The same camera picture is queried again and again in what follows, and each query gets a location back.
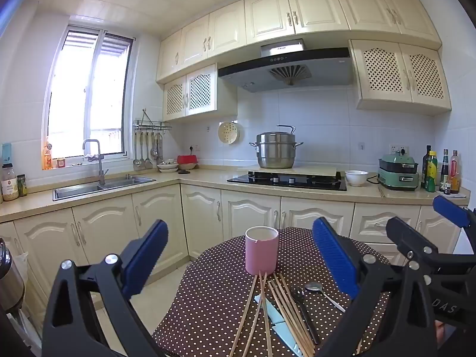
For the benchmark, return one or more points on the small cream lattice door cabinet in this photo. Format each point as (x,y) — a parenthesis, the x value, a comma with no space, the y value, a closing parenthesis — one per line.
(199,91)

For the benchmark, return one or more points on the stainless steel kettle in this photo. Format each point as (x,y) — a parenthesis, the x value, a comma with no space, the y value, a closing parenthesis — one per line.
(11,279)

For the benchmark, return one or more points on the small dark green jar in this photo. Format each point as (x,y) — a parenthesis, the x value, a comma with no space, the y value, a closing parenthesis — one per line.
(22,186)

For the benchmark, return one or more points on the red lidded bowl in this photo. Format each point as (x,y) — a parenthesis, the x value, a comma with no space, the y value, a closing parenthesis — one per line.
(187,160)

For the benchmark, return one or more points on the cream base cabinets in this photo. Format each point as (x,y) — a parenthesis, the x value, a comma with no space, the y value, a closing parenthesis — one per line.
(104,227)

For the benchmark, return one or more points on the cream upper wall cabinets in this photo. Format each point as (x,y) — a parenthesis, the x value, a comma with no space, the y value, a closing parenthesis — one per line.
(267,18)

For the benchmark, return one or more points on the grey kitchen faucet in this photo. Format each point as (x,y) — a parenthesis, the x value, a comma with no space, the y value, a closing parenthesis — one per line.
(100,167)

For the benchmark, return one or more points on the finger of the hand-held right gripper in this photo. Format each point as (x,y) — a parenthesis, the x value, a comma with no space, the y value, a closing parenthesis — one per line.
(412,240)
(450,208)

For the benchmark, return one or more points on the window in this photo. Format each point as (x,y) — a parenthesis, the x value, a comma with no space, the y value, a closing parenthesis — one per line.
(89,96)

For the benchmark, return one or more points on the green electric cooker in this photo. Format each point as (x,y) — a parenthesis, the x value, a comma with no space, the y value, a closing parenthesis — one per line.
(398,174)

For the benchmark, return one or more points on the light blue knife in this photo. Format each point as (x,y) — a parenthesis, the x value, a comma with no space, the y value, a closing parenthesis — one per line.
(269,310)

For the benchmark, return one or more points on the stainless steel steamer pot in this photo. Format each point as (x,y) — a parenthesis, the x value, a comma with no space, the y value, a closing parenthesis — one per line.
(275,152)

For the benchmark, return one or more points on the green yellow bottle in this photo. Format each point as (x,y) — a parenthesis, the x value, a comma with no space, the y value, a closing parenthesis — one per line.
(431,171)

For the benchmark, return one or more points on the pale wooden stick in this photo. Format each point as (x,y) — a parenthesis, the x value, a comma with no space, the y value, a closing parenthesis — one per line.
(381,191)

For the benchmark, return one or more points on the hanging metal spatula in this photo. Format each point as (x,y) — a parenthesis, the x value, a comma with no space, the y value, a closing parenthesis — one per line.
(148,163)

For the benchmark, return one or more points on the black gas stove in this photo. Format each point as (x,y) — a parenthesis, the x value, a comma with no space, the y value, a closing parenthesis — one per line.
(290,182)

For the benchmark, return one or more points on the white bowl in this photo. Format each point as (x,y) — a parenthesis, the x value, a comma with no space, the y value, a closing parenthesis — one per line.
(356,178)

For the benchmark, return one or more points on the grain filled jar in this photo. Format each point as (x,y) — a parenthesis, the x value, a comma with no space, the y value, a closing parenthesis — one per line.
(9,186)

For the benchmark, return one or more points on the hanging metal ladle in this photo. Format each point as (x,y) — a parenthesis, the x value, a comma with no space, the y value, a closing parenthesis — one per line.
(138,163)

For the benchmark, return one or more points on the white perforated plate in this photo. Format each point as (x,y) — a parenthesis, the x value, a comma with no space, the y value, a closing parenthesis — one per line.
(228,132)

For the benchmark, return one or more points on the range hood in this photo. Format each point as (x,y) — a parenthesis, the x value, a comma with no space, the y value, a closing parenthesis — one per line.
(297,70)

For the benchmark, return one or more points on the orange bottle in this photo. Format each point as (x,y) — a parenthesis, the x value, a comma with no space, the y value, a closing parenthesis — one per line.
(47,158)

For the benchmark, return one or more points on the dark sauce bottle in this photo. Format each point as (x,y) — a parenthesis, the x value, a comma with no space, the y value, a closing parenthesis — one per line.
(444,167)

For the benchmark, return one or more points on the metal wall utensil rack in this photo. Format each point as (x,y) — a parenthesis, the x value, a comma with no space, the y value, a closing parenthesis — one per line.
(152,124)

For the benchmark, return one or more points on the metal spoon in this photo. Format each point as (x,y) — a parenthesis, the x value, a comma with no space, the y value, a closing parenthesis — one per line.
(314,286)

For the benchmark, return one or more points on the small glass jar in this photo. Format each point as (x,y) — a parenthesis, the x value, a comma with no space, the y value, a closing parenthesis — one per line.
(61,162)

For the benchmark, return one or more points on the bundle of wooden chopsticks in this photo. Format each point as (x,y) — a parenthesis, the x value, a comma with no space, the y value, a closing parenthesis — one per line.
(282,308)

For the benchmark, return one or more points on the pink cup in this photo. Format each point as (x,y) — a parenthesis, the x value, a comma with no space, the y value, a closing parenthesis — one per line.
(261,254)

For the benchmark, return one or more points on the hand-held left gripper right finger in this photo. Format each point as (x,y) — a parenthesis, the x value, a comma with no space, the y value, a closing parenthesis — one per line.
(334,256)

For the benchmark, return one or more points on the stacked white bowls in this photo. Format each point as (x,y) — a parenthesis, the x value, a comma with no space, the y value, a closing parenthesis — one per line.
(168,167)

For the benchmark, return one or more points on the white paper sheet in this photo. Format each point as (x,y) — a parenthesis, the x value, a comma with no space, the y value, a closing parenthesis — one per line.
(459,195)

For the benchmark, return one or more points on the hanging metal skimmer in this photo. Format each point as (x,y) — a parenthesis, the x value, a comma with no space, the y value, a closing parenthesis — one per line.
(154,152)

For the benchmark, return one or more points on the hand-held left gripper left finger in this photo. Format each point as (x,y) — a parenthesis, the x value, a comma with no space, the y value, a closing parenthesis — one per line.
(145,256)

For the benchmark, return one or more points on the white double wall socket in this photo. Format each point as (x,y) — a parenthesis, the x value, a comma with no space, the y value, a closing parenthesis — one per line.
(398,148)

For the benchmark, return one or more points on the person's right hand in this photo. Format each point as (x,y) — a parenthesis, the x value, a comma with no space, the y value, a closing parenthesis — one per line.
(442,334)

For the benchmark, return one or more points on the large cream lattice door cabinet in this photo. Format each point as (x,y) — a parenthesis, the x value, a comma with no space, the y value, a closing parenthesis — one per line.
(401,74)

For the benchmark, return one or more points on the stainless steel sink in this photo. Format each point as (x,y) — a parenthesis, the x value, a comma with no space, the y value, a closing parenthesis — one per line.
(93,187)

